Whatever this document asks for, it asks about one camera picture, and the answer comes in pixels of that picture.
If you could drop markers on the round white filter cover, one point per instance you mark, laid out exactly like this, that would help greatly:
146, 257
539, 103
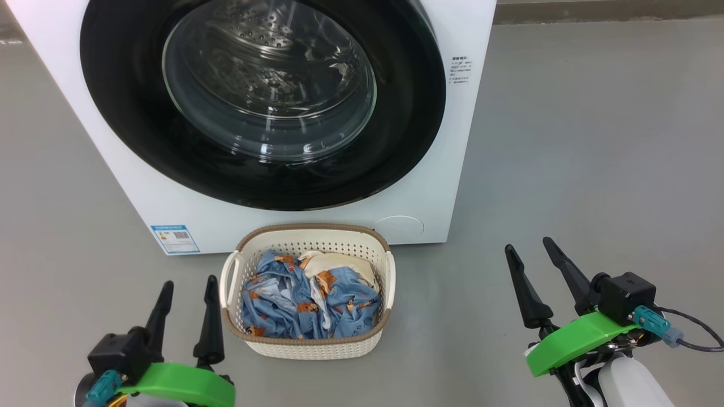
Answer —
399, 229

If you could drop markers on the blue energy label sticker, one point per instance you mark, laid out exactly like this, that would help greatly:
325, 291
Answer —
176, 239

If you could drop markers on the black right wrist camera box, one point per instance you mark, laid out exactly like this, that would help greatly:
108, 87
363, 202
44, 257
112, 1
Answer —
625, 297

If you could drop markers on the cream perforated laundry basket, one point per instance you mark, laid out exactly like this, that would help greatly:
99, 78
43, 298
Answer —
305, 347

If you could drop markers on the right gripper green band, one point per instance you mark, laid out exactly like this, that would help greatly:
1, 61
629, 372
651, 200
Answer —
577, 339

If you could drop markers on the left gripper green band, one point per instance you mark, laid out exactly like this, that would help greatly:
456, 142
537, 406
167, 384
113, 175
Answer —
186, 381

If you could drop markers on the cream cloth garment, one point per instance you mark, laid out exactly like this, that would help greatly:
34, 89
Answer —
339, 264

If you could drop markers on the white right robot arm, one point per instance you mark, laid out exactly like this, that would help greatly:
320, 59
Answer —
633, 384

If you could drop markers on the white front-load washing machine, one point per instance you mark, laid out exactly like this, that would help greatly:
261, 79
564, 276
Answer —
141, 186

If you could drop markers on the blue cartoon print pants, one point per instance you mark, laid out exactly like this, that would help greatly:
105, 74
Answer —
271, 305

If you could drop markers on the black round glass washer door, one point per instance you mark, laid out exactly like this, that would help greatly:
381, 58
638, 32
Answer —
124, 113

